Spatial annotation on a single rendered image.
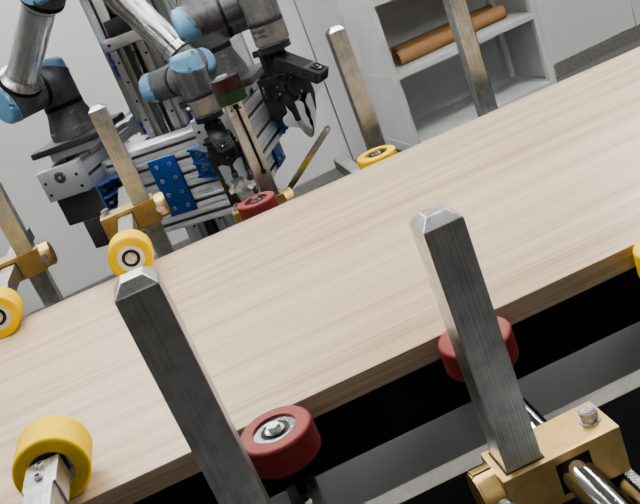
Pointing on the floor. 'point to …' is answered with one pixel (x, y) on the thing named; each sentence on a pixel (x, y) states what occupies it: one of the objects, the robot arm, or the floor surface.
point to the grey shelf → (441, 63)
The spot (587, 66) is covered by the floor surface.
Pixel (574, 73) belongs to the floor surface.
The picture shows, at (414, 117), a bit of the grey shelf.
